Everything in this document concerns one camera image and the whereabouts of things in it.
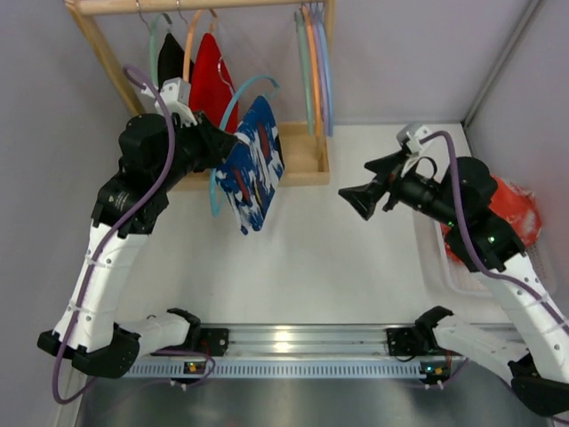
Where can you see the orange white patterned garment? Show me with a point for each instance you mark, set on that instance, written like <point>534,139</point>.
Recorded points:
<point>501,220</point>

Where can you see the wooden clothes rack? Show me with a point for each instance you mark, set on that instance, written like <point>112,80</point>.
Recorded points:
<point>305,156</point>

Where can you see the grey slotted cable duct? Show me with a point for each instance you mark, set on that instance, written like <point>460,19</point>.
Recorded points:
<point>273,369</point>

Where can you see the blue white patterned trousers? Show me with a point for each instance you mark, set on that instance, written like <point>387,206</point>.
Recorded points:
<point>254,168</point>

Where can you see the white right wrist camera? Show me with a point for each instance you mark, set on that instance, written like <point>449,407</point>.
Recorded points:
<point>412,140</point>

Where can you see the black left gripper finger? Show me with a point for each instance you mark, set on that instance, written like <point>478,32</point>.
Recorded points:
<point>212,136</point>
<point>218,156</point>

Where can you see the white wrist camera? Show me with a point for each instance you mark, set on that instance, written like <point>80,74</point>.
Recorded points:
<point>412,140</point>
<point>175,96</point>

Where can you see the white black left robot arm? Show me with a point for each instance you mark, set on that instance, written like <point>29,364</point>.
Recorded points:
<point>156,153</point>

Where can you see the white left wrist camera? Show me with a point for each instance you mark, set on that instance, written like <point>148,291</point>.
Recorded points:
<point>175,96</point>

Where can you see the white plastic basket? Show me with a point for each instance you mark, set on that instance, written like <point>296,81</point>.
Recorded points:
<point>444,271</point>

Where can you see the green hanger with black trousers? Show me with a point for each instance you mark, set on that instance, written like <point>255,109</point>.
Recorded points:
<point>152,46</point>

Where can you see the red trousers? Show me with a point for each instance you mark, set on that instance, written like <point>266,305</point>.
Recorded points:
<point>211,85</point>

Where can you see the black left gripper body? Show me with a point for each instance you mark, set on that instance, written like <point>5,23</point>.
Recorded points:
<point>204,136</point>

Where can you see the aluminium mounting rail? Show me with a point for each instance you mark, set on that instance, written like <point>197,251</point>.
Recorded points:
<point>309,341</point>

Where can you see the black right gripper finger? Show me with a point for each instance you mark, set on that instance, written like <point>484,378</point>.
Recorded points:
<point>384,166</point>
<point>364,198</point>

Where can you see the orange hanger with red trousers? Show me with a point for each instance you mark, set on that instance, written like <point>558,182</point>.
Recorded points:
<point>190,39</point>

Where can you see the black trousers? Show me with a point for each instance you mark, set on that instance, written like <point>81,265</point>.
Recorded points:
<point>170,61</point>

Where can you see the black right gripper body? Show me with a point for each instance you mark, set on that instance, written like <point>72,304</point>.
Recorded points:
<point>388,182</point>

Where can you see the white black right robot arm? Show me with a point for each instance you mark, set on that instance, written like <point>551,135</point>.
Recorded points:
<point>535,369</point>

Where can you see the empty green hanger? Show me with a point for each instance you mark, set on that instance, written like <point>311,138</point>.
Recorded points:
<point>304,59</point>

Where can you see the empty orange hanger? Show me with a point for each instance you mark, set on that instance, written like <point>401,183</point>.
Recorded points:
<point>314,78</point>

